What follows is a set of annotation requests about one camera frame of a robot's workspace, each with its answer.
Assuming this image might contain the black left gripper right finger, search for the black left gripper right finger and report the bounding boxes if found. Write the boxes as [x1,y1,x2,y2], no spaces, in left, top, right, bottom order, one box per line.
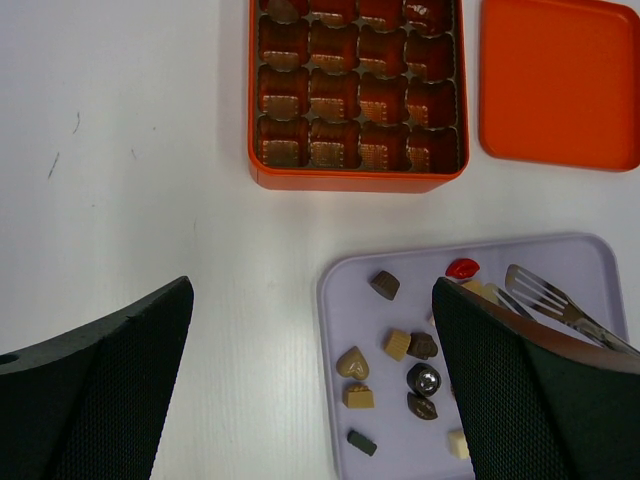
[432,277,639,479]

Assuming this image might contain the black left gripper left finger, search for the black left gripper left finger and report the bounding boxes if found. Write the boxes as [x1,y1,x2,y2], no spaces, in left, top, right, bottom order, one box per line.
[1,276,194,479]

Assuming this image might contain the metal serving tongs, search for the metal serving tongs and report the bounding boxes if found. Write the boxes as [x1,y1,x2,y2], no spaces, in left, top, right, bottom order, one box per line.
[484,264,639,357]

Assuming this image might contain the white square chocolate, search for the white square chocolate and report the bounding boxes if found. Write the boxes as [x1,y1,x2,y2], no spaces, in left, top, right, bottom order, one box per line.
[454,280,498,305]

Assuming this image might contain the dark brown rose chocolate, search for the dark brown rose chocolate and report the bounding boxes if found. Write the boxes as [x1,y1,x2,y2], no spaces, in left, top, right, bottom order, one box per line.
[407,332,439,360]

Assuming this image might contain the brown leaf chocolate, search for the brown leaf chocolate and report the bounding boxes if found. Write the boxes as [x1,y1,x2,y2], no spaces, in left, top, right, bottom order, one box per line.
[265,0,300,23]

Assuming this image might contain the white rectangular chocolate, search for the white rectangular chocolate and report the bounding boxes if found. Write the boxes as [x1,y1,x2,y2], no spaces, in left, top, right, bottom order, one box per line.
[447,429,470,460]

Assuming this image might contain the dark brown lips chocolate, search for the dark brown lips chocolate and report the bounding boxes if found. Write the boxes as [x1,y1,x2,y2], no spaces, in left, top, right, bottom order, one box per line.
[407,392,438,421]

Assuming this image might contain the dark round foil chocolate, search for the dark round foil chocolate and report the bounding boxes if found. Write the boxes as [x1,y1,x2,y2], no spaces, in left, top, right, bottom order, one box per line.
[406,363,442,398]

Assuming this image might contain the tan brick chocolate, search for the tan brick chocolate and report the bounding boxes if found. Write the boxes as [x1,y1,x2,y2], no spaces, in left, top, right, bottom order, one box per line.
[342,384,375,409]

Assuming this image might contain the small black bar chocolate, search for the small black bar chocolate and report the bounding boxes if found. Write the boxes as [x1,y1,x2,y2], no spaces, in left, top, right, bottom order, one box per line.
[347,430,377,457]

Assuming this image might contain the tan heart chocolate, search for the tan heart chocolate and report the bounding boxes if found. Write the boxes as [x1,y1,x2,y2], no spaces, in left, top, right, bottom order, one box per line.
[336,346,370,381]

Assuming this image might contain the orange chocolate tin box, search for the orange chocolate tin box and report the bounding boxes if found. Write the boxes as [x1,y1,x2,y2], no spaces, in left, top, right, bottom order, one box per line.
[248,1,469,193]

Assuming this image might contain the lavender plastic tray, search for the lavender plastic tray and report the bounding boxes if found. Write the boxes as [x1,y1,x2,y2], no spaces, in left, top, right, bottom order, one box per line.
[318,234,628,479]

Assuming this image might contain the red lips candy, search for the red lips candy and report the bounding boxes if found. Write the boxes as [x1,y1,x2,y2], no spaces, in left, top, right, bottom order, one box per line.
[445,258,480,280]

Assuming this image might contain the orange tin lid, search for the orange tin lid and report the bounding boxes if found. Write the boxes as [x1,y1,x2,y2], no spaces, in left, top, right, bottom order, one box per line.
[479,0,639,172]

